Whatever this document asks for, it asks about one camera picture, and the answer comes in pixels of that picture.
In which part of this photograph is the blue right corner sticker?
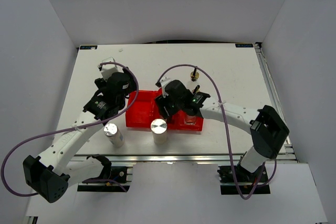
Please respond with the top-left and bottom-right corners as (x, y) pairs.
(235, 43), (254, 48)

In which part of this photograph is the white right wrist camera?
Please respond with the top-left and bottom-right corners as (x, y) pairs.
(155, 76), (172, 98)

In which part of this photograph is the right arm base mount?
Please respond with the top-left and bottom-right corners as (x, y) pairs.
(214, 165), (271, 195)

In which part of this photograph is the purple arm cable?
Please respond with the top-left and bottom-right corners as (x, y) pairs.
(1, 61), (139, 198)
(157, 63), (278, 200)

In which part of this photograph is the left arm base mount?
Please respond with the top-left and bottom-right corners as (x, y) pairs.
(77, 155), (132, 193)

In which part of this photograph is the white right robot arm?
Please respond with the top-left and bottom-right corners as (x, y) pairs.
(155, 78), (289, 182)

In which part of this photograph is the aluminium side rail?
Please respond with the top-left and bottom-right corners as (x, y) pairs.
(254, 42), (299, 163)

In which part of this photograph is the silver-lid white shaker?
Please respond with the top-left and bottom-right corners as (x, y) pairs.
(103, 123), (124, 148)

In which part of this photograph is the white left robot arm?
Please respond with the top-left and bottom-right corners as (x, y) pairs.
(23, 64), (137, 203)

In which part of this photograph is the clear glass bottle gold spout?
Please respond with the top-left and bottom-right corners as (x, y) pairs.
(184, 81), (200, 125)

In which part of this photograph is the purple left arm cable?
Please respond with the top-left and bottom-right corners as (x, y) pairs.
(1, 61), (139, 198)

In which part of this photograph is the silver-top white cylinder canister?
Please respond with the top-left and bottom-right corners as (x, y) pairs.
(150, 119), (167, 144)

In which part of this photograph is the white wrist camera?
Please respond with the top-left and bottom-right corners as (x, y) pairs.
(98, 57), (118, 81)
(155, 76), (172, 98)

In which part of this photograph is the red three-compartment tray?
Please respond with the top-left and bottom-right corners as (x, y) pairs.
(125, 88), (203, 132)

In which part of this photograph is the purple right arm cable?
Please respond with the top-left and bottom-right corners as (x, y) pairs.
(157, 63), (278, 200)

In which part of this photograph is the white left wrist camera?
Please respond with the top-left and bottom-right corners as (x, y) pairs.
(98, 57), (118, 81)

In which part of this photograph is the glass bottle with dark sauce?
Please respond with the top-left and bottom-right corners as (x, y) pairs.
(190, 67), (199, 82)

